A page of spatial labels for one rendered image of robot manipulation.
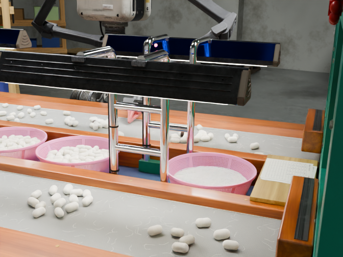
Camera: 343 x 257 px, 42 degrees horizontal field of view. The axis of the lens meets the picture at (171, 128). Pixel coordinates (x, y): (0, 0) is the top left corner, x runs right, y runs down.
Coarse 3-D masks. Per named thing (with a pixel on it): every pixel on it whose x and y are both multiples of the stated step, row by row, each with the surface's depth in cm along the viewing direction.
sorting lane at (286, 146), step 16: (16, 112) 195; (48, 112) 196; (80, 112) 197; (80, 128) 174; (128, 128) 175; (208, 128) 177; (208, 144) 158; (224, 144) 159; (240, 144) 159; (272, 144) 160; (288, 144) 160
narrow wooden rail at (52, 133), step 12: (0, 120) 174; (0, 132) 170; (48, 132) 162; (60, 132) 161; (72, 132) 161; (84, 132) 161; (60, 144) 162; (132, 144) 152; (156, 144) 150; (180, 144) 150; (120, 156) 154; (132, 156) 153; (156, 156) 150; (240, 156) 140; (252, 156) 140; (264, 156) 141
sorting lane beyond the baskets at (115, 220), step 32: (0, 192) 117; (32, 192) 118; (96, 192) 118; (0, 224) 101; (32, 224) 101; (64, 224) 102; (96, 224) 102; (128, 224) 102; (160, 224) 103; (192, 224) 103; (224, 224) 103; (256, 224) 103; (160, 256) 90; (192, 256) 90; (224, 256) 90; (256, 256) 91
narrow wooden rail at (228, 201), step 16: (0, 160) 133; (16, 160) 133; (48, 176) 126; (64, 176) 124; (80, 176) 122; (96, 176) 122; (112, 176) 123; (128, 176) 123; (128, 192) 118; (144, 192) 117; (160, 192) 115; (176, 192) 114; (192, 192) 114; (208, 192) 114; (224, 192) 114; (224, 208) 110; (240, 208) 108; (256, 208) 107; (272, 208) 106
